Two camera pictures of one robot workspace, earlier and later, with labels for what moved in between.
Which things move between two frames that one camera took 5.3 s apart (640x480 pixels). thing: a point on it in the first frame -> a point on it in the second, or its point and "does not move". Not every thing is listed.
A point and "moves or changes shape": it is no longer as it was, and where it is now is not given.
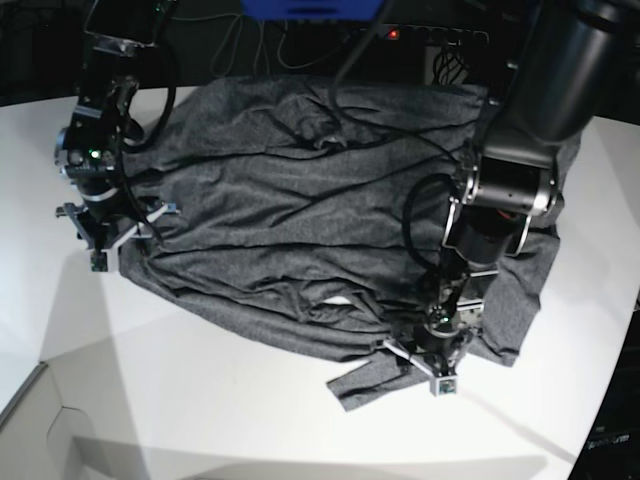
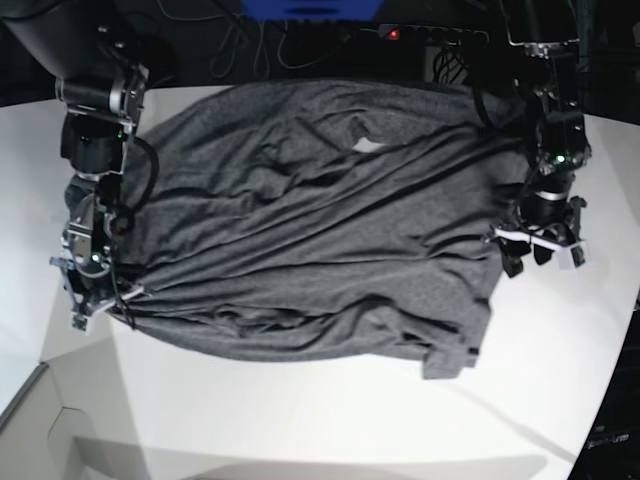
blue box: [357, 10] does not move
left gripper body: [106, 224] -> [90, 291]
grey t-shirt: [310, 212] moves or changes shape
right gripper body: [438, 357] -> [550, 219]
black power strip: [432, 35] does not move
